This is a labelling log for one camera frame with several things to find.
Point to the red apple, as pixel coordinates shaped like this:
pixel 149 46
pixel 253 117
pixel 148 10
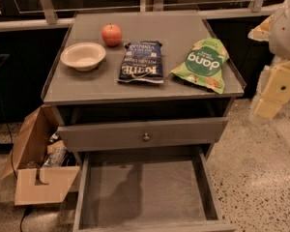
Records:
pixel 111 34

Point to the green rice chip bag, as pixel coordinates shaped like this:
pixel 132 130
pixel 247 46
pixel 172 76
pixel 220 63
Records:
pixel 203 65

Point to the round metal drawer knob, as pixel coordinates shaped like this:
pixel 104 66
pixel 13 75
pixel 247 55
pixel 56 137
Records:
pixel 146 137

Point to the grey top drawer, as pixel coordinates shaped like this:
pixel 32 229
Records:
pixel 113 136

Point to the packaged items in box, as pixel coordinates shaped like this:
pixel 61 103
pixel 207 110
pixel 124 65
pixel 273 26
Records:
pixel 57 154

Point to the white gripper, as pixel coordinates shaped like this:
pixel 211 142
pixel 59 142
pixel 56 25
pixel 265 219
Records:
pixel 286 33

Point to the open cardboard box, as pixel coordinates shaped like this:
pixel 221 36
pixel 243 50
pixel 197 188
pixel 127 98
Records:
pixel 36 184

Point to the white paper bowl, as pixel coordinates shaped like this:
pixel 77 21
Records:
pixel 83 56

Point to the metal railing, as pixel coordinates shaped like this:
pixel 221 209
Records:
pixel 87 10

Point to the grey open middle drawer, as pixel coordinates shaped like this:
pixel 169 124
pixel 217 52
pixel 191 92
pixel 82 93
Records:
pixel 166 189

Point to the blue kettle chip bag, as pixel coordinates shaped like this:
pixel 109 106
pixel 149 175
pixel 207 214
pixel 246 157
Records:
pixel 142 62

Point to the grey drawer cabinet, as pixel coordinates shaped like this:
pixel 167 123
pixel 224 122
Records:
pixel 97 97

